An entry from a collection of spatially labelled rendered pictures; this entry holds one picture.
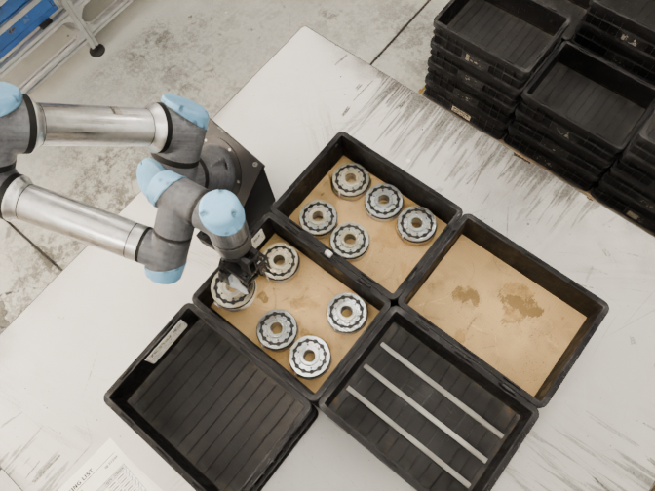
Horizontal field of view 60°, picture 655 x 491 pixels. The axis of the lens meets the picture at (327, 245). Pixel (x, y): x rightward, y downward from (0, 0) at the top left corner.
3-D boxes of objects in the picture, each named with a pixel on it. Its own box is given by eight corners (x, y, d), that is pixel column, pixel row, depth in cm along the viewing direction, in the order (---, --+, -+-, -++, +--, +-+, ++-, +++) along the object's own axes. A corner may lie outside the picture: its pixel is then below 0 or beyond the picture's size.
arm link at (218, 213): (210, 177, 101) (250, 198, 99) (221, 207, 111) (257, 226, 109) (184, 210, 98) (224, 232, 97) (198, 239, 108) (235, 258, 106)
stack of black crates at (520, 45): (420, 95, 246) (431, 20, 204) (460, 50, 253) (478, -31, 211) (499, 143, 235) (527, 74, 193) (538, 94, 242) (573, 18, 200)
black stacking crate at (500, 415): (320, 409, 138) (316, 404, 127) (392, 316, 145) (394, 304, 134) (456, 522, 127) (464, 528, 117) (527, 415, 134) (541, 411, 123)
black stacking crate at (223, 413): (122, 402, 142) (101, 398, 131) (202, 312, 149) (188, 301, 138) (237, 512, 131) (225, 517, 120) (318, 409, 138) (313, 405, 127)
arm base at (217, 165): (190, 183, 161) (163, 188, 153) (202, 134, 155) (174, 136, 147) (228, 207, 156) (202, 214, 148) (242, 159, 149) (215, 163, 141)
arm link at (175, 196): (136, 223, 107) (183, 249, 105) (147, 170, 102) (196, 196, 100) (163, 212, 114) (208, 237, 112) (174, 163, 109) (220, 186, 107)
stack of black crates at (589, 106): (500, 142, 235) (520, 93, 204) (539, 94, 242) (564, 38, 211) (587, 194, 224) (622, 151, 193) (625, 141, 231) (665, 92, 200)
